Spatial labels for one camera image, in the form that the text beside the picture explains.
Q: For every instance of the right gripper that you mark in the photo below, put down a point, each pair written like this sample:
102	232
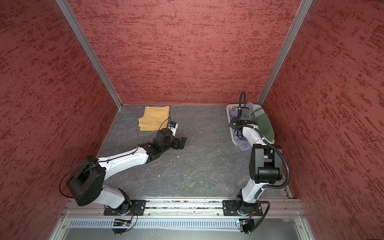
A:
232	124

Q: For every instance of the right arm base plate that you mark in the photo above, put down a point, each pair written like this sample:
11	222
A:
231	207

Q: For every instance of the corner aluminium post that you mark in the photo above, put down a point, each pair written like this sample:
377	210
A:
290	37
79	33

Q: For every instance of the green skirt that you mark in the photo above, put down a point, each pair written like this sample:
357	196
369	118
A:
263	122

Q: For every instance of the small circuit board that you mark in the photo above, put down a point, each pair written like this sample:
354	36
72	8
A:
122	223
246	224

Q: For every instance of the white plastic basket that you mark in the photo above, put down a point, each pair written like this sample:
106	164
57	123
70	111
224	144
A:
252	108

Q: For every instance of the aluminium front rail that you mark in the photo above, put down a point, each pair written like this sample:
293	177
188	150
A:
188	208

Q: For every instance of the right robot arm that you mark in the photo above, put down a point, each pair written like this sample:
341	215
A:
265	167

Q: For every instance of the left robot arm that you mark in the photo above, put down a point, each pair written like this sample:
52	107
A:
87	180

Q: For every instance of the right small circuit board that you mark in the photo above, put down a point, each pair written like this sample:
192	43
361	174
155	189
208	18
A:
246	224

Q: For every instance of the yellow skirt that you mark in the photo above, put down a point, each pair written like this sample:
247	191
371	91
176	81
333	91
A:
154	118

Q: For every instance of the left corner aluminium post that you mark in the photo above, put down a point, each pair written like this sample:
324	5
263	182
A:
79	33

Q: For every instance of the left small circuit board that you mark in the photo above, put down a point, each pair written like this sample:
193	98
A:
122	223

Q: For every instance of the right corner aluminium post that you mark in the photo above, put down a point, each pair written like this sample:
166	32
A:
290	37

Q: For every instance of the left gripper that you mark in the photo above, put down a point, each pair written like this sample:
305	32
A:
176	145

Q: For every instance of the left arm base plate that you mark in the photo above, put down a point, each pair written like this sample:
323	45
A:
138	207

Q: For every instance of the lavender skirt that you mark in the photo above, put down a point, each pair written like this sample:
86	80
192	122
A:
243	143

